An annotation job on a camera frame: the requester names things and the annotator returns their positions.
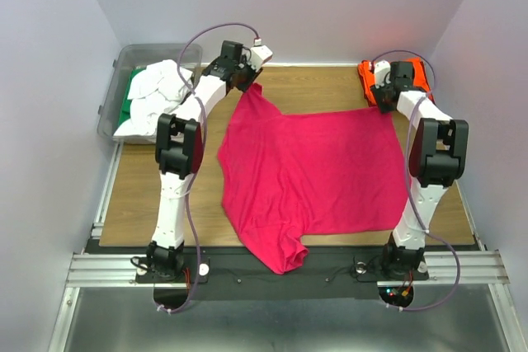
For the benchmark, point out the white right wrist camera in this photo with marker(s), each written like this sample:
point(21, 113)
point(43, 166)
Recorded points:
point(380, 72)

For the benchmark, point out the small electronics board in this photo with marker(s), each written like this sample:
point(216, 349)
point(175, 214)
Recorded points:
point(398, 293)

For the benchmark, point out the aluminium frame rail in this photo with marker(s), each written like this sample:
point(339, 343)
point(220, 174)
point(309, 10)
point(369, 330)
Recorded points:
point(473, 267)

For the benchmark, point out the pink t shirt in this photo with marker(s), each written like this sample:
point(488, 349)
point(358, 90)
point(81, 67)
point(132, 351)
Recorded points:
point(288, 176)

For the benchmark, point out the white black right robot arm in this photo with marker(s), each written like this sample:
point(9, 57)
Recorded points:
point(435, 155)

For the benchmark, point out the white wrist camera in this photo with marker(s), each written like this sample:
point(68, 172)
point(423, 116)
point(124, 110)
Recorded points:
point(259, 55)
point(380, 72)

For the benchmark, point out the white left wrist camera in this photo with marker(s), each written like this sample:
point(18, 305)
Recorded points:
point(259, 55)

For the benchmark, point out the green t shirt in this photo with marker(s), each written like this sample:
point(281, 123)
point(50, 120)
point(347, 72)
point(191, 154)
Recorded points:
point(126, 103)

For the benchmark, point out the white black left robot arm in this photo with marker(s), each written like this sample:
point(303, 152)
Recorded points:
point(179, 150)

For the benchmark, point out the white t shirt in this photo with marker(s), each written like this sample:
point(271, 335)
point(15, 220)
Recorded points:
point(158, 89)

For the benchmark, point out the clear plastic bin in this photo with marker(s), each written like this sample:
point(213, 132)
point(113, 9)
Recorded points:
point(139, 56)

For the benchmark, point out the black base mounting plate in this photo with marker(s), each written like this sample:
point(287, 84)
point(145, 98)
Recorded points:
point(327, 272)

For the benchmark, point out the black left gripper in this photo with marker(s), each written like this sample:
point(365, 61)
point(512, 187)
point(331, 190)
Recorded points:
point(252, 75)

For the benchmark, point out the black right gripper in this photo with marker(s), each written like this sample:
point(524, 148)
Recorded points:
point(383, 107)

